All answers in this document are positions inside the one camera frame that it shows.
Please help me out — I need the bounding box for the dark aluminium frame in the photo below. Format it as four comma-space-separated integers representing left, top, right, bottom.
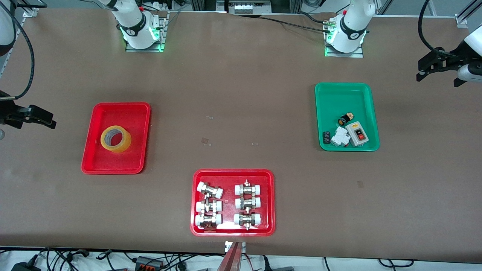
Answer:
190, 0, 302, 12

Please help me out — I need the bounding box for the reddish metal bar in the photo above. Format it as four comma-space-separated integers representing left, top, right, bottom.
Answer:
217, 243, 242, 271

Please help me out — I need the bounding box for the green plastic tray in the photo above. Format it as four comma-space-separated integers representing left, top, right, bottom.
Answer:
315, 82, 380, 152

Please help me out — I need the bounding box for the black orange connector box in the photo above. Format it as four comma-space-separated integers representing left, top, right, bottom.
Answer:
135, 256, 165, 270

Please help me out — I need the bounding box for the white capped metal pipe fitting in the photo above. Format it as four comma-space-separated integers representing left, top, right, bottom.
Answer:
234, 180, 262, 196
195, 199, 223, 214
235, 196, 262, 210
195, 213, 223, 229
233, 212, 262, 230
197, 181, 224, 199

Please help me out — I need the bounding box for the grey power strip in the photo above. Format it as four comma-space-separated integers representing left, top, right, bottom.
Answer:
233, 3, 264, 15

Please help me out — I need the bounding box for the black floor cable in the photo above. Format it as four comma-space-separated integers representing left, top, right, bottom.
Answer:
38, 247, 91, 271
378, 259, 415, 268

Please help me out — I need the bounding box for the black power adapter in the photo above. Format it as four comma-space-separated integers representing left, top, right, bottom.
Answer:
11, 262, 41, 271

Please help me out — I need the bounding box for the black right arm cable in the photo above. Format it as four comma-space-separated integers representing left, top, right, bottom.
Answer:
0, 0, 35, 100

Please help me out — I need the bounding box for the grey switch box red button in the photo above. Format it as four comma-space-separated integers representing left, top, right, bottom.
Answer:
345, 121, 369, 146

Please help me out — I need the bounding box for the black table cable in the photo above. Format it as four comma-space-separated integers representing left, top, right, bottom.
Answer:
262, 16, 332, 32
297, 12, 334, 25

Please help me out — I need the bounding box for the red plastic tray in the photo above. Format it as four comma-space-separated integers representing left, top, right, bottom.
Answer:
190, 169, 276, 237
81, 102, 151, 175

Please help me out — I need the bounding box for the yellow tape roll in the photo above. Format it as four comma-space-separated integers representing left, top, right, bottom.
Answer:
100, 125, 132, 153

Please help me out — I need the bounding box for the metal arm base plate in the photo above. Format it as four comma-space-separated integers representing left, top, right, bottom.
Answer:
125, 11, 168, 52
325, 19, 364, 58

